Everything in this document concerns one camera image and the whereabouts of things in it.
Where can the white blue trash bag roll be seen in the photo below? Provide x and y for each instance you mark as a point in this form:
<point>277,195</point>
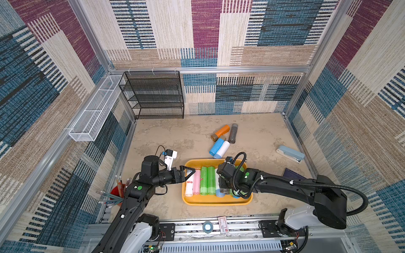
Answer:
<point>189,184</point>

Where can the tape roll on rail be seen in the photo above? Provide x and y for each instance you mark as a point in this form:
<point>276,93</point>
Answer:
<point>208,227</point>

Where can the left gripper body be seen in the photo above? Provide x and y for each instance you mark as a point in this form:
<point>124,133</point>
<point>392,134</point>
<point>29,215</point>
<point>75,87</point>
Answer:
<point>163,178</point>

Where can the red pen cup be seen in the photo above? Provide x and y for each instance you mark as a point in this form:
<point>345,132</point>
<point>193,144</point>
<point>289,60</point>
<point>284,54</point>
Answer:
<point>116,196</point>

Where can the light blue trash bag roll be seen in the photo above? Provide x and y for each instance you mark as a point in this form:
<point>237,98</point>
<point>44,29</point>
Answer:
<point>217,145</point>

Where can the orange trash bag roll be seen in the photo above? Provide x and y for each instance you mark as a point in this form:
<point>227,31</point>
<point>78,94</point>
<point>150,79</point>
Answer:
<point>225,129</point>

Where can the dark blue notebook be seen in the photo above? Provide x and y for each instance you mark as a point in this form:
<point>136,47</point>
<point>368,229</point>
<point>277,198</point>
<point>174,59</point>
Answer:
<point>292,174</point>

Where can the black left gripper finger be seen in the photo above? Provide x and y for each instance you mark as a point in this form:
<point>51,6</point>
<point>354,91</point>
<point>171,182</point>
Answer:
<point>187,170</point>
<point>188,174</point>

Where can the white red label card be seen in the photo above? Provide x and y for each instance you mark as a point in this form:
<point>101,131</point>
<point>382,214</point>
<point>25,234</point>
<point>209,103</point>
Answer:
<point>223,225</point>

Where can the white blue-end trash bag roll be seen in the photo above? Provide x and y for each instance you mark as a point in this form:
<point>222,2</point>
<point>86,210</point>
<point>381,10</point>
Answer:
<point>222,150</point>

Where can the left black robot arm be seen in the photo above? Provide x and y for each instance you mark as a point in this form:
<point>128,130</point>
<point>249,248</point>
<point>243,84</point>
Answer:
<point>130,228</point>

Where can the short green trash bag roll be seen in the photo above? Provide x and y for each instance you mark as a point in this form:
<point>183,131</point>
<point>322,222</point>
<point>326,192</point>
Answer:
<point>211,185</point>

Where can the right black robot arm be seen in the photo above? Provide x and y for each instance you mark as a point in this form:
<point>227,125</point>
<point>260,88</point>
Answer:
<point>328,200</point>

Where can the pink trash bag roll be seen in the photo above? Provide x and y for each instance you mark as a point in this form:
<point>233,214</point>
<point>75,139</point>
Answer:
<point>196,182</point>

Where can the light blue stapler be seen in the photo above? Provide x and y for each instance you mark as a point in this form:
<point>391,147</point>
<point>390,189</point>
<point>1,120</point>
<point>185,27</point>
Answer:
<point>290,154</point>

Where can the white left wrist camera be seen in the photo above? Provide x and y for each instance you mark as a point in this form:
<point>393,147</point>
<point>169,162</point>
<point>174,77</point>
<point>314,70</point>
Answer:
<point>169,157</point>

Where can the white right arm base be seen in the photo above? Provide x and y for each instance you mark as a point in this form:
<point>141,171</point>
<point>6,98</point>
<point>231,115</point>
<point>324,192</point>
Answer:
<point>289,222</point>

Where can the yellow plastic storage tray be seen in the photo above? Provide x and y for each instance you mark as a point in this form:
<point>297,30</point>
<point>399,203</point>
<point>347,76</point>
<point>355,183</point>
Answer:
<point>210,200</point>

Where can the white wire mesh basket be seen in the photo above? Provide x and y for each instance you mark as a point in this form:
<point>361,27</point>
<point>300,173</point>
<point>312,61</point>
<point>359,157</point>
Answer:
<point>92,119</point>

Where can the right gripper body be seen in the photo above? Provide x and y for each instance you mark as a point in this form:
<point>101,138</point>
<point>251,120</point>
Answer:
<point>222,171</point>

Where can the white labelled trash bag roll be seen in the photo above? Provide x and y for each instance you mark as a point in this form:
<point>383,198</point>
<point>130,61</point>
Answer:
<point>217,186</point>

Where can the grey trash bag roll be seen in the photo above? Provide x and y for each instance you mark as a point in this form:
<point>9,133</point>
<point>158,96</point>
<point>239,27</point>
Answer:
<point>233,133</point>

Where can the black mesh shelf rack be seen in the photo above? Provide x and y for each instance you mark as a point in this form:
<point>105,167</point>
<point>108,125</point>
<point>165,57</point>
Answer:
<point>154,94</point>

